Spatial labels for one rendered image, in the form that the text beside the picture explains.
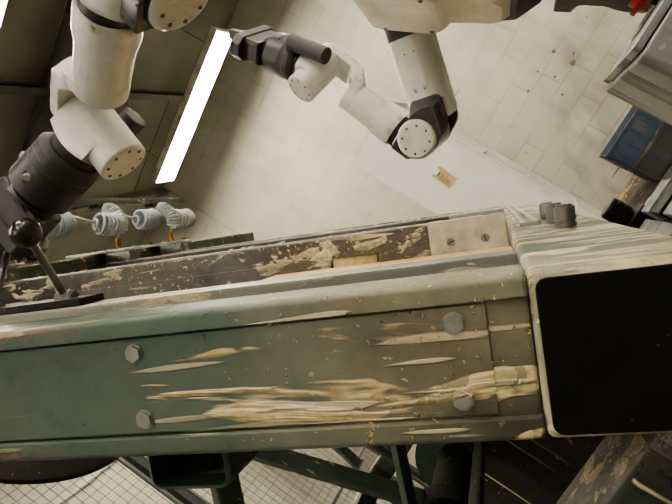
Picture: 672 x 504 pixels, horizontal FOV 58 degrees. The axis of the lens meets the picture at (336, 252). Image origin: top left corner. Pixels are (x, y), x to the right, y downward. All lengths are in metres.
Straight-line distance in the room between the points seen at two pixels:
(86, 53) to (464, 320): 0.49
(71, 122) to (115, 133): 0.06
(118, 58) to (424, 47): 0.64
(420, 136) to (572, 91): 5.00
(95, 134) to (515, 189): 4.16
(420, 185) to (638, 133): 1.64
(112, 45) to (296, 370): 0.41
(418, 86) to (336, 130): 5.31
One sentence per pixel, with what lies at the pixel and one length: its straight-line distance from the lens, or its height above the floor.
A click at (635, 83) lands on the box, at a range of 0.47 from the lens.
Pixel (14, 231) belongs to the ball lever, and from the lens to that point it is 0.83.
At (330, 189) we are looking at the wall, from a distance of 6.56.
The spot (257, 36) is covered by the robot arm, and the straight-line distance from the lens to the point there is 1.40.
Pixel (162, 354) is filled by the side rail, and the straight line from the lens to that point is 0.49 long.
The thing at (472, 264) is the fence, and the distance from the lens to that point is 0.66.
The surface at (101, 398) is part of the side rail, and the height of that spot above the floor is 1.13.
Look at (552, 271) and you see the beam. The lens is 0.41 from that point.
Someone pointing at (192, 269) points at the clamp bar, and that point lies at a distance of 1.16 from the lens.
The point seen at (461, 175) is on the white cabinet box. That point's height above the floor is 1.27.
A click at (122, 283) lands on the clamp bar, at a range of 1.24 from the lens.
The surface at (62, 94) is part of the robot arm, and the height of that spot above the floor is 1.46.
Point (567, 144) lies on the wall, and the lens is 6.16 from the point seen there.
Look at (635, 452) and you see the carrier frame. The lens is 0.46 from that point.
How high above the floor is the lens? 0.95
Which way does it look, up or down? 10 degrees up
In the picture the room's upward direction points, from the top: 58 degrees counter-clockwise
